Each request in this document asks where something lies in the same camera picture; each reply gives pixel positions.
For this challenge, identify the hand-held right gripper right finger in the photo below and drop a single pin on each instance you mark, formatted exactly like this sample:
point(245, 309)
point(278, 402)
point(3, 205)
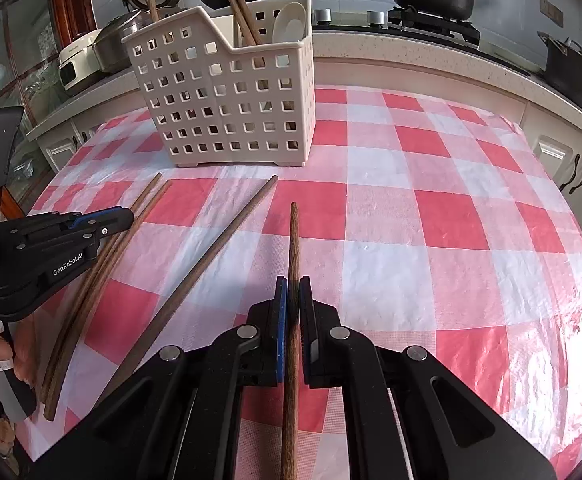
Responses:
point(307, 330)

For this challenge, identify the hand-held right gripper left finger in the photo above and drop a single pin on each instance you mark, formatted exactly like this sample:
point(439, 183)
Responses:
point(282, 330)

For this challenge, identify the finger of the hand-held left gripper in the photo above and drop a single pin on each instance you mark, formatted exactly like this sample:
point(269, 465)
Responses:
point(96, 216)
point(113, 225)

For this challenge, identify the white perforated plastic basket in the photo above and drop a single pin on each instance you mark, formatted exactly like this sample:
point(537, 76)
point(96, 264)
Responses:
point(196, 112)

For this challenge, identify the white ceramic spoon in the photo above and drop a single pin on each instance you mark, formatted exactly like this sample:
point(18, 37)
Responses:
point(293, 20)
point(277, 27)

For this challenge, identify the cream electric cooker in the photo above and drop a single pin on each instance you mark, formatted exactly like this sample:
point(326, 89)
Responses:
point(78, 62)

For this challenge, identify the red white checked tablecloth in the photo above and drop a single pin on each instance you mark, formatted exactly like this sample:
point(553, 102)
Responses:
point(421, 220)

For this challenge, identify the glass display cabinet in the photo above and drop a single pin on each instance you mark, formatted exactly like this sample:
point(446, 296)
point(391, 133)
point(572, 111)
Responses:
point(16, 75)

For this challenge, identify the stainless steel lidded pot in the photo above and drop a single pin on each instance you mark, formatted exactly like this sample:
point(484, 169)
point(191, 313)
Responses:
point(116, 40)

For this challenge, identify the black gas stove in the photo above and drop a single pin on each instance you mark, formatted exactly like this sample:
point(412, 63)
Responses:
point(446, 35)

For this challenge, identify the black stock pot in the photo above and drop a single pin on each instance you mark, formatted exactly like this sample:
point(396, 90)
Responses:
point(568, 72)

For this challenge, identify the wall socket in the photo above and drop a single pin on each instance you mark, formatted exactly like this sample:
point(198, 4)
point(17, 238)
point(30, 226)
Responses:
point(552, 11)

